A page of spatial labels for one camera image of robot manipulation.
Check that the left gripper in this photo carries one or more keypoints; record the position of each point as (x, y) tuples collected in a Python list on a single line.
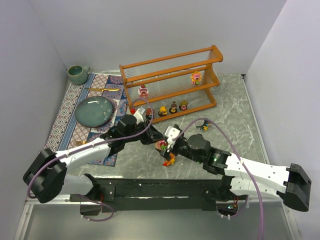
[(152, 134)]

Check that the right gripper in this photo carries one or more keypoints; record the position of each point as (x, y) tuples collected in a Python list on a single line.
[(169, 151)]

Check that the pink donut strawberry toy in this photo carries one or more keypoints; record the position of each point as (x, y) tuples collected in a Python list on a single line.
[(161, 145)]

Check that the orange dragon toy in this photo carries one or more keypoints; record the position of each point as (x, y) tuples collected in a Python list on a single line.
[(169, 162)]

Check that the red-haired figurine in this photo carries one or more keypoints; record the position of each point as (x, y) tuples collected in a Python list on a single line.
[(149, 114)]

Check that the yellow-haired figurine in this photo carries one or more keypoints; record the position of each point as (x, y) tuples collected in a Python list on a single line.
[(162, 111)]

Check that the brown-haired figurine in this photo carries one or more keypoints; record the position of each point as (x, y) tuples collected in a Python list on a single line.
[(173, 108)]

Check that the straw hat figurine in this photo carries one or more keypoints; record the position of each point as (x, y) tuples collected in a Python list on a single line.
[(183, 105)]

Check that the strawberry cake slice toy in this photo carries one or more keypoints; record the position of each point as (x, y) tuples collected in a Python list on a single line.
[(143, 92)]

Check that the pink bear sunflower toy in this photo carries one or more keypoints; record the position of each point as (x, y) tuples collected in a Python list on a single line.
[(196, 78)]

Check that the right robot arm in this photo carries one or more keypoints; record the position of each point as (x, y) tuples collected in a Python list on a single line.
[(246, 177)]

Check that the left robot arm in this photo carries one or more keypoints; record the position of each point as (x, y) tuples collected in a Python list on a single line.
[(48, 176)]

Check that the orange wooden three-tier shelf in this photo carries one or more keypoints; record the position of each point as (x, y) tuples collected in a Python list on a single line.
[(168, 79)]

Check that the black yellow spiky figurine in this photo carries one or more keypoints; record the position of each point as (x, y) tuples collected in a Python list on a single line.
[(204, 126)]

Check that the teal ceramic plate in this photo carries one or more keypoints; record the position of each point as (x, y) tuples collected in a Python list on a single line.
[(93, 111)]

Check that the gold knife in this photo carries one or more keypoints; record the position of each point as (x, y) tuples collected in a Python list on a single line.
[(103, 89)]

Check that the gold fork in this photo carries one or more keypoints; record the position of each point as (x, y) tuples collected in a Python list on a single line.
[(80, 142)]

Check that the patterned blue placemat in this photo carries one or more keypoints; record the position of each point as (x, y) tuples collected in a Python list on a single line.
[(66, 130)]

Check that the green ceramic mug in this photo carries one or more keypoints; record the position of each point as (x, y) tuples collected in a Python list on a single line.
[(78, 74)]

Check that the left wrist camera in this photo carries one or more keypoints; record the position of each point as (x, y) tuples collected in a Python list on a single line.
[(139, 114)]

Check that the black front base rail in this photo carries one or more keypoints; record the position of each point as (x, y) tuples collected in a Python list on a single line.
[(162, 194)]

